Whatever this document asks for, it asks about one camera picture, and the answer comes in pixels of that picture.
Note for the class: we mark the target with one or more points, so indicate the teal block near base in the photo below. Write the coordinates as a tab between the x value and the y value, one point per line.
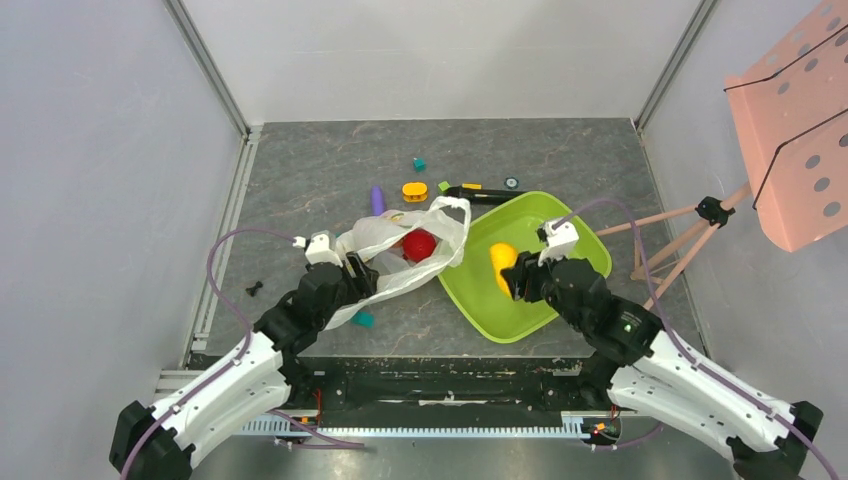
363	319

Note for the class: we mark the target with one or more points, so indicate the red fake apple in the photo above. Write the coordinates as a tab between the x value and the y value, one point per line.
418	245

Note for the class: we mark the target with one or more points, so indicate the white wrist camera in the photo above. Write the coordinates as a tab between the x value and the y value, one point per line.
559	237
319	248

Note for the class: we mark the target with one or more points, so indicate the black marker pen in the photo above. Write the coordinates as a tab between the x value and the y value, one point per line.
482	196

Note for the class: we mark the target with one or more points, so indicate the pink music stand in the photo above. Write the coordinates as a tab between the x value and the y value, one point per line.
758	108

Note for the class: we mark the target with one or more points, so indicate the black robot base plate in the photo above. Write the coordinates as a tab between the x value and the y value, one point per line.
352	383

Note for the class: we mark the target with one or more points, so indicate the yellow oval toy piece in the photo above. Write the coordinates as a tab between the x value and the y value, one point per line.
415	192

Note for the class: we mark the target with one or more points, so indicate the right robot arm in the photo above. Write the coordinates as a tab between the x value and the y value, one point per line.
639	364

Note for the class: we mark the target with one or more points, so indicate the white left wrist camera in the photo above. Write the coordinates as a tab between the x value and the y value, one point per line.
319	248

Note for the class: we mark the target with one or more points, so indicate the yellow fake lemon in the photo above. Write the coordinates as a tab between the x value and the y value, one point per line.
502	256

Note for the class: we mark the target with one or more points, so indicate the green plastic tray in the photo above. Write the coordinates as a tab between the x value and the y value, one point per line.
575	282

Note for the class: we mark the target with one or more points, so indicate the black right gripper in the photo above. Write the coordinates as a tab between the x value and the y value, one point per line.
523	277

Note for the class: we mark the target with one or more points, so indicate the purple toy eggplant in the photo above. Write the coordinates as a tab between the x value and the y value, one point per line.
377	201

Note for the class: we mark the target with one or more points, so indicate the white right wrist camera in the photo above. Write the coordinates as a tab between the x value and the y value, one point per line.
559	237

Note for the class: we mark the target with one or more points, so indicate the teal cube block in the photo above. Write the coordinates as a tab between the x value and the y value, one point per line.
418	164

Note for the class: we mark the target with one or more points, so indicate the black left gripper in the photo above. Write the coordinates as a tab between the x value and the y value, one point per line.
364	284

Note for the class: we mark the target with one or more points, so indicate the white plastic bag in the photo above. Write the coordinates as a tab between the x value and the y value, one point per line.
375	239

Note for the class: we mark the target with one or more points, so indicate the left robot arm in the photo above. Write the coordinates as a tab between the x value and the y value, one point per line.
169	439

